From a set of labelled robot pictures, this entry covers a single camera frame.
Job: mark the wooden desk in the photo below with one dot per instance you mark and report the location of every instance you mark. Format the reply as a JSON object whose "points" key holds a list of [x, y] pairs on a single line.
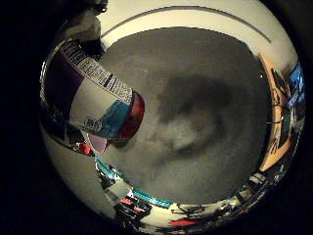
{"points": [[276, 130]]}

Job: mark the purple bowl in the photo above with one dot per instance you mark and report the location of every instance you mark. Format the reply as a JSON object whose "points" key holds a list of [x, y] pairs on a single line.
{"points": [[98, 143]]}

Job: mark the dark grey table mat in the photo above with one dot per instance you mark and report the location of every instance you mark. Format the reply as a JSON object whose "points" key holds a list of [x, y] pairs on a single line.
{"points": [[202, 130]]}

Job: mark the white labelled bottle red cap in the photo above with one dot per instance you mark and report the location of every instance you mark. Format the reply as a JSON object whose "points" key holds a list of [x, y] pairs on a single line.
{"points": [[98, 94]]}

